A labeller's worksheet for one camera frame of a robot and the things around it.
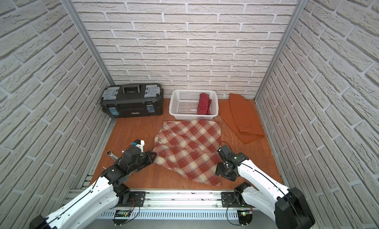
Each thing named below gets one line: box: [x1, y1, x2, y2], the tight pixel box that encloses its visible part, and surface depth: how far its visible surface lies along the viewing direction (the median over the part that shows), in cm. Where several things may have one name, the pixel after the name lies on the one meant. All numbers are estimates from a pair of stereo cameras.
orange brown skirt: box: [218, 92, 265, 144], surface depth 107 cm
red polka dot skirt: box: [196, 92, 212, 115], surface depth 109 cm
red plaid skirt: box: [152, 119, 222, 187], surface depth 91 cm
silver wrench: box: [106, 150, 119, 161], surface depth 90 cm
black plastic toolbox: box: [100, 83, 164, 119], surface depth 100 cm
